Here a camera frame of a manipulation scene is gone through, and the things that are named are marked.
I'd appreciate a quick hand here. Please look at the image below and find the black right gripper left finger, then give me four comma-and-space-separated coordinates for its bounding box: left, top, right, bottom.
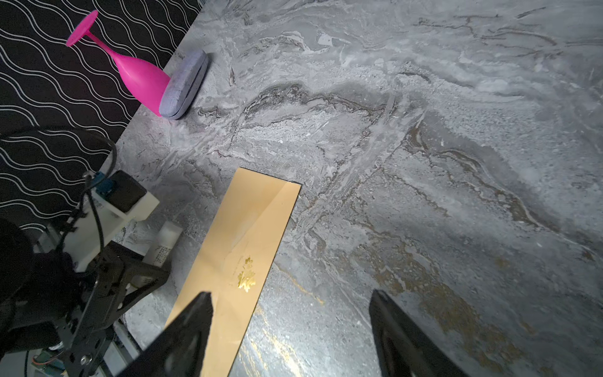
120, 292, 214, 377

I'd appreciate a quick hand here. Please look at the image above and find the magenta plastic goblet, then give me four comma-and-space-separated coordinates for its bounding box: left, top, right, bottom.
65, 10, 171, 117

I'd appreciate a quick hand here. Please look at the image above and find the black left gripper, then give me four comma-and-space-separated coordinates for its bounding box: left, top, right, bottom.
1, 242, 170, 376

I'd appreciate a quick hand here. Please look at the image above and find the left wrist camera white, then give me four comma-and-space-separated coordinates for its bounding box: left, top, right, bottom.
63, 171, 160, 273

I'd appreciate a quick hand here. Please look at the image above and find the brown manila envelope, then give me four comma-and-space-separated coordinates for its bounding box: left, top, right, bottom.
166, 168, 301, 376

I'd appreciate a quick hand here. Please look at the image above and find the white glue stick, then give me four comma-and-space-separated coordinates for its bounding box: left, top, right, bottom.
143, 221, 183, 267

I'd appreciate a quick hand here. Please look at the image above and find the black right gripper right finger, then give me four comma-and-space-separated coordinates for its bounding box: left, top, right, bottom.
369, 289, 466, 376

